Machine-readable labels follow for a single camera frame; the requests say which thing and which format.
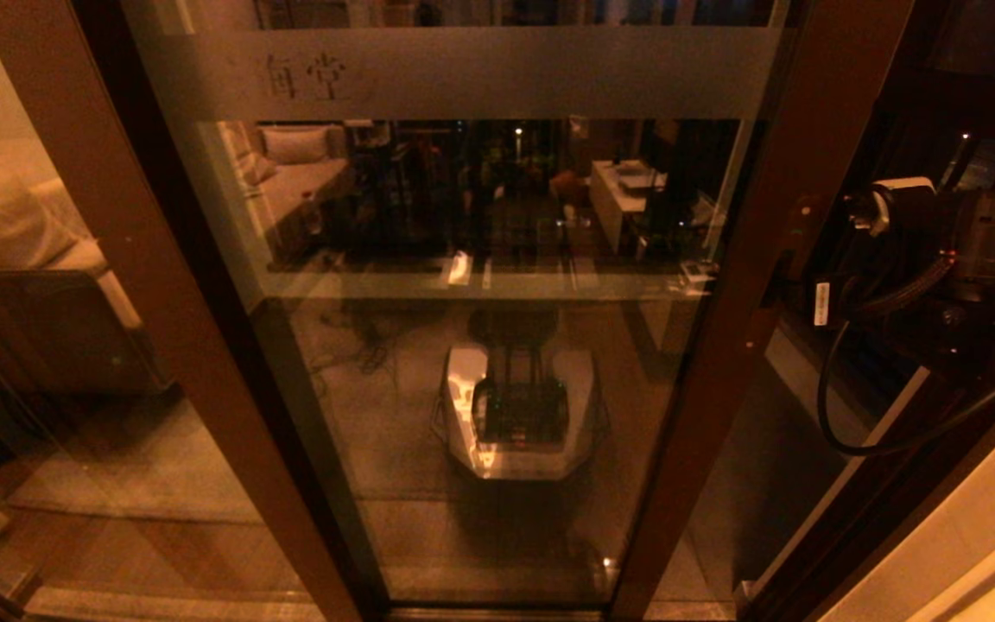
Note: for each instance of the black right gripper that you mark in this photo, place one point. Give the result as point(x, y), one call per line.
point(912, 268)

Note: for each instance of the dark brown door jamb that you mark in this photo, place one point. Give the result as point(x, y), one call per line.
point(877, 536)

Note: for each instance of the brown-framed sliding glass door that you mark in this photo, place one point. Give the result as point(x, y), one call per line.
point(808, 130)

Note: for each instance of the brown-framed fixed glass panel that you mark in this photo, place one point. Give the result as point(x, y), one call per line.
point(161, 285)

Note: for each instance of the black balcony railing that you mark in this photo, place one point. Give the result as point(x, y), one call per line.
point(981, 104)

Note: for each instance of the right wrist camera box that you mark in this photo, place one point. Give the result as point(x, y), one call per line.
point(821, 302)

